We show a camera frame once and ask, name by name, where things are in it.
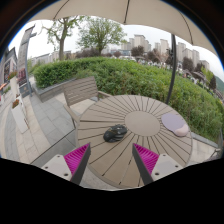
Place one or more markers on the purple mouse pad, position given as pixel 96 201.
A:
pixel 175 124

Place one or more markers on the grey signboard pillar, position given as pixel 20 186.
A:
pixel 23 82

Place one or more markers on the black umbrella pole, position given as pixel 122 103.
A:
pixel 174 57

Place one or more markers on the round slatted patio table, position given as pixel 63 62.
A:
pixel 114 163

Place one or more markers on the green hedge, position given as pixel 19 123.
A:
pixel 203 112

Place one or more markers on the white planter box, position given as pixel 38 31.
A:
pixel 19 116

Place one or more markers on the beige slatted patio chair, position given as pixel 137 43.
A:
pixel 79 90

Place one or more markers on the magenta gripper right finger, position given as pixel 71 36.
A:
pixel 153 166

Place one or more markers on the beige patio umbrella canopy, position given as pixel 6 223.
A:
pixel 153 13

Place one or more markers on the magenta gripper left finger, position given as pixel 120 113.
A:
pixel 70 167

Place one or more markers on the black computer mouse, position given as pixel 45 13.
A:
pixel 115 133

